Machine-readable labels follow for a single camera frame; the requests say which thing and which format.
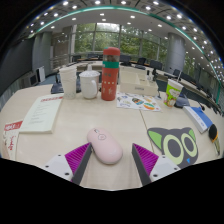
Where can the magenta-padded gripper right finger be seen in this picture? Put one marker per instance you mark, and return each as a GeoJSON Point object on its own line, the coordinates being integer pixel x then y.
{"type": "Point", "coordinates": [163, 165]}

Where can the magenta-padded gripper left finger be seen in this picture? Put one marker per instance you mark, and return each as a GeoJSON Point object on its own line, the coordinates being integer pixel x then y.
{"type": "Point", "coordinates": [59, 165]}

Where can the pink computer mouse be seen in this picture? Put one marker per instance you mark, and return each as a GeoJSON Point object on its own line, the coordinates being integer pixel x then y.
{"type": "Point", "coordinates": [105, 146]}

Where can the cat face mouse pad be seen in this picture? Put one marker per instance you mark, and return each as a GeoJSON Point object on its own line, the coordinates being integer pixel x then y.
{"type": "Point", "coordinates": [175, 145]}

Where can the cream booklet with red header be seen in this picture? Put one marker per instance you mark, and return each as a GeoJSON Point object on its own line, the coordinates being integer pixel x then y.
{"type": "Point", "coordinates": [41, 113]}

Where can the red and white leaflet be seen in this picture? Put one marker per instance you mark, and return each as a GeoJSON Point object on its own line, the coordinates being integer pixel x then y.
{"type": "Point", "coordinates": [11, 138]}

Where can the blue and white book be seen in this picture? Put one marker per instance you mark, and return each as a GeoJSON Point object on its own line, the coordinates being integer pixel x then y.
{"type": "Point", "coordinates": [200, 118]}

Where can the black yellow-banded handheld microphone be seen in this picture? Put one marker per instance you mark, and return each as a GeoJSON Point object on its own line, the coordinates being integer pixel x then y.
{"type": "Point", "coordinates": [213, 131]}

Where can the colourful sticker sheet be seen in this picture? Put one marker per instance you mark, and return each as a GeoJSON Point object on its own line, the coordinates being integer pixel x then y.
{"type": "Point", "coordinates": [136, 101]}

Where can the green printed paper cup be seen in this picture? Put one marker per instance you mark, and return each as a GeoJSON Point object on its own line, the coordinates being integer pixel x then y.
{"type": "Point", "coordinates": [172, 94]}

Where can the cream cardboard box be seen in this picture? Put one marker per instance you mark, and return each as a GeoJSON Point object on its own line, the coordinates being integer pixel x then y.
{"type": "Point", "coordinates": [138, 86]}

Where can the white lidded mug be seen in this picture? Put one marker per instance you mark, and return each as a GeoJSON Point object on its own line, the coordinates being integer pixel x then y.
{"type": "Point", "coordinates": [88, 85]}

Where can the white standing panel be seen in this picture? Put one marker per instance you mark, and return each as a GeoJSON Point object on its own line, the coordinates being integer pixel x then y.
{"type": "Point", "coordinates": [41, 74]}

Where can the red green-banded thermos bottle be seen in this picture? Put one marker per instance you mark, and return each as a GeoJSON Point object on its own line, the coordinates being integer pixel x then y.
{"type": "Point", "coordinates": [110, 78]}

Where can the dark office chairs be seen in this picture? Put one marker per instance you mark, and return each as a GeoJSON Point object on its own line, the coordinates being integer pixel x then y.
{"type": "Point", "coordinates": [155, 64]}

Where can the ceiling lights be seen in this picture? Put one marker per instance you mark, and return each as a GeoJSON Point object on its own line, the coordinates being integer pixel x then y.
{"type": "Point", "coordinates": [123, 2]}

